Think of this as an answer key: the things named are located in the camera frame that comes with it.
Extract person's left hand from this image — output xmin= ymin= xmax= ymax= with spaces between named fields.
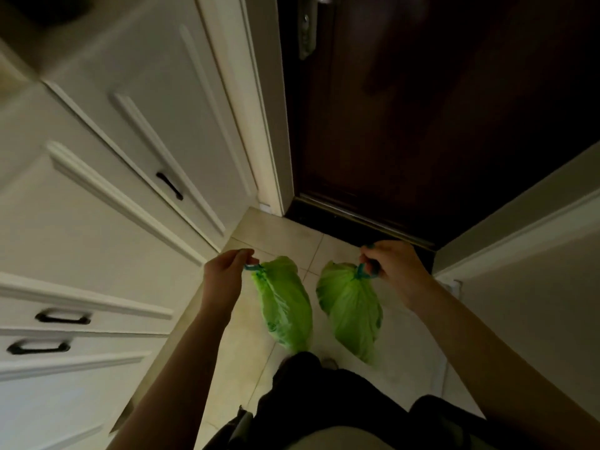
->
xmin=200 ymin=248 xmax=260 ymax=320

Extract person's right hand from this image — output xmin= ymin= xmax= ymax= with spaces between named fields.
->
xmin=359 ymin=240 xmax=437 ymax=312

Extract person's left forearm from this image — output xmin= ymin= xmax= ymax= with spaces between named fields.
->
xmin=106 ymin=310 xmax=233 ymax=450

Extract black drawer handle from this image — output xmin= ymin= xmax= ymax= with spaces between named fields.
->
xmin=7 ymin=339 xmax=72 ymax=356
xmin=35 ymin=310 xmax=92 ymax=326

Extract dark brown entrance door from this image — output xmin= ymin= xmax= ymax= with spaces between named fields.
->
xmin=277 ymin=0 xmax=600 ymax=251

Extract green plastic garbage bag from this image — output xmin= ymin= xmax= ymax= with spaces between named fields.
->
xmin=245 ymin=256 xmax=314 ymax=354
xmin=316 ymin=260 xmax=383 ymax=365

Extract silver door lock plate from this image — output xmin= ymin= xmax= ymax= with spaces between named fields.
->
xmin=298 ymin=0 xmax=334 ymax=61

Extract person's black trousers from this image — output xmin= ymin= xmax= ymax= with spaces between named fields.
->
xmin=204 ymin=351 xmax=530 ymax=450

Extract black cabinet door handle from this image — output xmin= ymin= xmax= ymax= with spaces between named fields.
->
xmin=156 ymin=172 xmax=184 ymax=201

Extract white door frame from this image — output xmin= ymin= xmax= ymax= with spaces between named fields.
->
xmin=194 ymin=0 xmax=295 ymax=217

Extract person's right forearm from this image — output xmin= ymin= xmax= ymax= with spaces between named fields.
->
xmin=412 ymin=282 xmax=600 ymax=450

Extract white cabinet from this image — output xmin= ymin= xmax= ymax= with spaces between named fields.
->
xmin=0 ymin=0 xmax=258 ymax=450

